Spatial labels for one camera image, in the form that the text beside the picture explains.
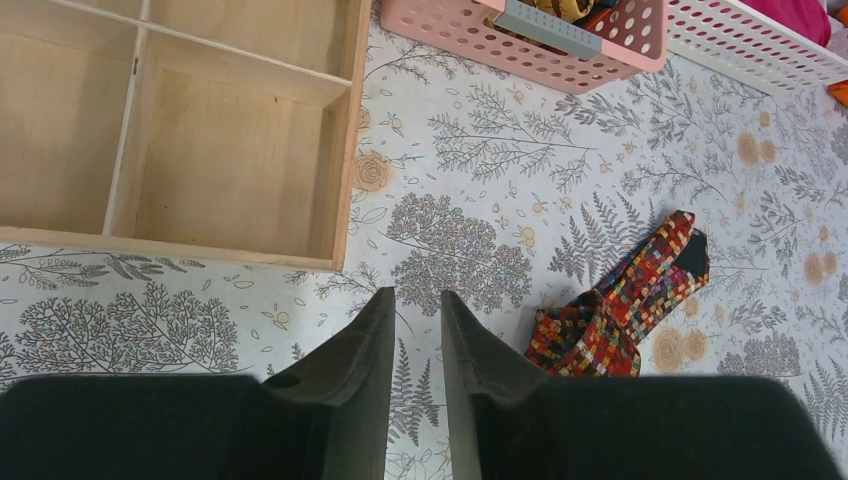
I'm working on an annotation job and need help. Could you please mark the pink plastic basket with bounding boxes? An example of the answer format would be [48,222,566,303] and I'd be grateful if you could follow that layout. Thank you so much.
[380,0,670,94]

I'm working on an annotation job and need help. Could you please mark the white floral table mat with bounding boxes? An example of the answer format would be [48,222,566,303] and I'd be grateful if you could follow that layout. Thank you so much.
[1,27,847,479]

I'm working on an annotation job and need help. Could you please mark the yellow patterned tie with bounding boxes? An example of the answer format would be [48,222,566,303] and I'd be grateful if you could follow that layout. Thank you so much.
[525,0,595,23]

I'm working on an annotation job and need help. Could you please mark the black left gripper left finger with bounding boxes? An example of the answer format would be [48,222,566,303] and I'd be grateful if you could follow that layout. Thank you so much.
[1,287,396,479]

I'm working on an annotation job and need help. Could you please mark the wooden compartment tray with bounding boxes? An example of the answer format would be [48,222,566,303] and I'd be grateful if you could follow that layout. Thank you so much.
[1,1,370,271]

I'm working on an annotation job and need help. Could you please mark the orange cloth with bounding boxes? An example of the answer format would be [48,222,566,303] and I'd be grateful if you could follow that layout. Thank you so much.
[828,80,848,108]

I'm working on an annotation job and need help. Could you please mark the magenta folded cloth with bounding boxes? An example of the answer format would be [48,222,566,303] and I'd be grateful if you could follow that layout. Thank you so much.
[742,0,832,47]

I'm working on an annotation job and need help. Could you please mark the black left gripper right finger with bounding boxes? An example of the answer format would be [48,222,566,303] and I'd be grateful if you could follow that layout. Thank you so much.
[441,290,841,479]

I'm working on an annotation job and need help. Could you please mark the white plastic basket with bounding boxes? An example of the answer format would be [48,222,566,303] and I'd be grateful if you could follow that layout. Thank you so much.
[667,0,847,96]

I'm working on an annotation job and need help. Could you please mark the red checkered patterned tie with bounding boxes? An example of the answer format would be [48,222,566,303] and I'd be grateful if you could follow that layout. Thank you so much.
[524,210,710,377]

